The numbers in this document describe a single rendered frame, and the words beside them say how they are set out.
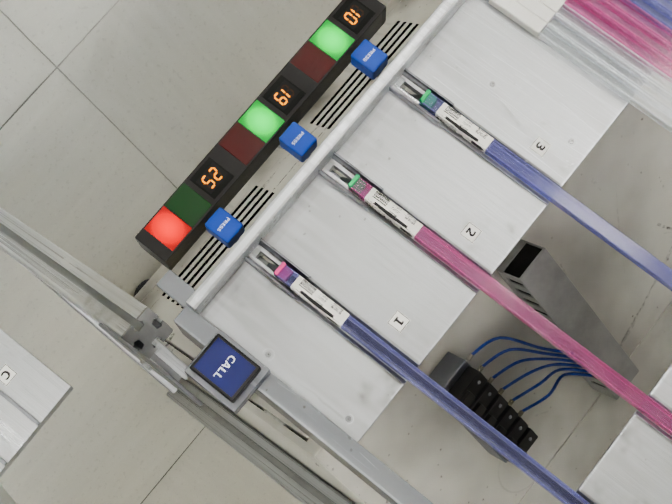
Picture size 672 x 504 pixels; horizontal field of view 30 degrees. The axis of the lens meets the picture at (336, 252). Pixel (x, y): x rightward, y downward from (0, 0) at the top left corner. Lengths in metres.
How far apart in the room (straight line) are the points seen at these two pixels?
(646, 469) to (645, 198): 0.56
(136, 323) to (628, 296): 0.70
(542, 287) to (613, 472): 0.39
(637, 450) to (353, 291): 0.30
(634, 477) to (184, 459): 1.09
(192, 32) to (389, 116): 0.75
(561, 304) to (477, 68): 0.39
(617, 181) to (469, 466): 0.40
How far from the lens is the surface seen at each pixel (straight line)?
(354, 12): 1.28
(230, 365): 1.12
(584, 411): 1.69
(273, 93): 1.25
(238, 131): 1.24
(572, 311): 1.55
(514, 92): 1.24
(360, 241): 1.19
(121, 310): 1.30
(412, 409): 1.50
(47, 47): 1.84
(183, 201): 1.22
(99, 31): 1.87
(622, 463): 1.17
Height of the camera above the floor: 1.72
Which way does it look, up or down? 54 degrees down
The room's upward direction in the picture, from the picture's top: 115 degrees clockwise
